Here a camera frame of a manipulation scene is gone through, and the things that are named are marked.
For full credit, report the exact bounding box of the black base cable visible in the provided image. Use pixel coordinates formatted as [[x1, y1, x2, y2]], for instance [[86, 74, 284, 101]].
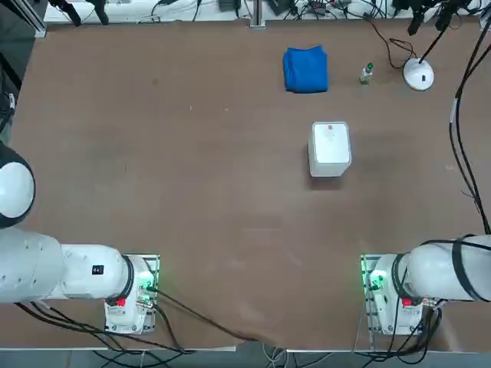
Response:
[[15, 301, 196, 353], [383, 301, 444, 363]]

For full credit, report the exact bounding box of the aluminium corner bracket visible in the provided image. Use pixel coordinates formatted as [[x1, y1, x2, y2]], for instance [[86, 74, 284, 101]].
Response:
[[26, 9, 48, 39]]

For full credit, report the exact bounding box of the white square box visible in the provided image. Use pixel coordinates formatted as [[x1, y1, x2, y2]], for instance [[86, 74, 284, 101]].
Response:
[[308, 120, 352, 179]]

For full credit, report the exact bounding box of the black right base cable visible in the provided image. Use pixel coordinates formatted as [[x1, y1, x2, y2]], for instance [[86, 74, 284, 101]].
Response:
[[383, 301, 444, 363]]

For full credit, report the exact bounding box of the folded blue cloth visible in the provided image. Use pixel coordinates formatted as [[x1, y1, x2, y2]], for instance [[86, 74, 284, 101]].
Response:
[[282, 44, 330, 94]]

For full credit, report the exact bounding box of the black left base cable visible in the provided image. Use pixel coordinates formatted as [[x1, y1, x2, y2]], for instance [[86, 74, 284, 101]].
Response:
[[15, 301, 196, 353]]

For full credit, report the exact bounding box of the dark cable across table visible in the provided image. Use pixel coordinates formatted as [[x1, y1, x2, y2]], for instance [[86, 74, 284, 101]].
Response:
[[151, 287, 277, 344]]

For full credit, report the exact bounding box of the white desk lamp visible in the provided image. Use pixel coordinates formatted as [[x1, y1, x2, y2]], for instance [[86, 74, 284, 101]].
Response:
[[402, 26, 446, 92]]

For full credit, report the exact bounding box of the aluminium post with bracket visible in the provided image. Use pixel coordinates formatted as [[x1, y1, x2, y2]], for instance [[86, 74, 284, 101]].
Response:
[[248, 0, 266, 30]]

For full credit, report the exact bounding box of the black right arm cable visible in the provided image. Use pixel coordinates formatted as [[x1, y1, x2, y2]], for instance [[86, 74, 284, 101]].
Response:
[[447, 26, 491, 235]]

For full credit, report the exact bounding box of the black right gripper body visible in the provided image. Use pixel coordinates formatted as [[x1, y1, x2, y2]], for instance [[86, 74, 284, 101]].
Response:
[[390, 0, 473, 12]]

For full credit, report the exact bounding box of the black lamp cable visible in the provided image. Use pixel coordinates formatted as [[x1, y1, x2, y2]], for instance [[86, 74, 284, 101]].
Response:
[[362, 13, 417, 71]]

